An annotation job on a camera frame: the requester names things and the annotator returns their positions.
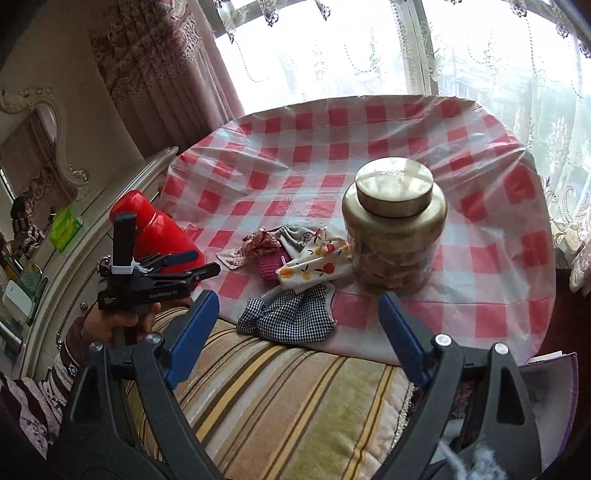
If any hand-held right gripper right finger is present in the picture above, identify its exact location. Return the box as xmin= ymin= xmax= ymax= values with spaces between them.
xmin=369 ymin=292 xmax=543 ymax=480

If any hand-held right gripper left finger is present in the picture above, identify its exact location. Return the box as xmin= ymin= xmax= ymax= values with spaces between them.
xmin=55 ymin=290 xmax=221 ymax=480

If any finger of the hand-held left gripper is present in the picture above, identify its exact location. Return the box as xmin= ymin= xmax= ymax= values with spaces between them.
xmin=152 ymin=262 xmax=221 ymax=292
xmin=137 ymin=250 xmax=199 ymax=274

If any purple cardboard box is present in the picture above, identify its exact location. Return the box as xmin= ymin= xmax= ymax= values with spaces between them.
xmin=455 ymin=352 xmax=580 ymax=476

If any person's left forearm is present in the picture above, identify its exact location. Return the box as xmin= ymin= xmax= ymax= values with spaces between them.
xmin=0 ymin=318 xmax=112 ymax=462

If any person's left hand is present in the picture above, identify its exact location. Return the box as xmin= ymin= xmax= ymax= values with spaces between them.
xmin=84 ymin=295 xmax=194 ymax=348

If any red thermos bottle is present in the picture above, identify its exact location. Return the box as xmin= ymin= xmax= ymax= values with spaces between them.
xmin=109 ymin=189 xmax=208 ymax=278

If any cream dresser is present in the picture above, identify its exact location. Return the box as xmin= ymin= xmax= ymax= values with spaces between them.
xmin=0 ymin=146 xmax=181 ymax=381

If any red floral cloth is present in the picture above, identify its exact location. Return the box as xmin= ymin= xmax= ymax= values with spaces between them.
xmin=217 ymin=227 xmax=282 ymax=270

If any pink knitted cloth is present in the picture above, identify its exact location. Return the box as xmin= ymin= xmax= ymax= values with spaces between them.
xmin=256 ymin=249 xmax=293 ymax=284

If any green packet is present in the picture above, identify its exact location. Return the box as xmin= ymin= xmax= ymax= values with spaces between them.
xmin=48 ymin=205 xmax=85 ymax=253

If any black white checked cloth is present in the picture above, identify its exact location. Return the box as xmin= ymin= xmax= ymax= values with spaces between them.
xmin=236 ymin=283 xmax=339 ymax=348

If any grey cloth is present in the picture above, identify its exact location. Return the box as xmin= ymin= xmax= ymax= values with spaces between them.
xmin=274 ymin=224 xmax=324 ymax=256

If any fruit print cloth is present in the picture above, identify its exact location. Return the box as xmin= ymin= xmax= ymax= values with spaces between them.
xmin=276 ymin=228 xmax=354 ymax=293

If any striped cushion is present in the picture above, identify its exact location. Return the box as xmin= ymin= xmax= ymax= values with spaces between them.
xmin=124 ymin=306 xmax=416 ymax=480

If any glass jar with gold lid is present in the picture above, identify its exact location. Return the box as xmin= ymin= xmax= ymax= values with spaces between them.
xmin=342 ymin=157 xmax=450 ymax=295

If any ornate framed mirror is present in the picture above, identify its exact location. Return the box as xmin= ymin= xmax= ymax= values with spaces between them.
xmin=0 ymin=87 xmax=91 ymax=204

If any pink patterned drape curtain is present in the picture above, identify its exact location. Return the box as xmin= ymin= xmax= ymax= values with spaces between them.
xmin=87 ymin=0 xmax=246 ymax=160

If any red checked plastic tablecloth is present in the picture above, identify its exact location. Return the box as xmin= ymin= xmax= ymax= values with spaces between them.
xmin=156 ymin=95 xmax=557 ymax=366

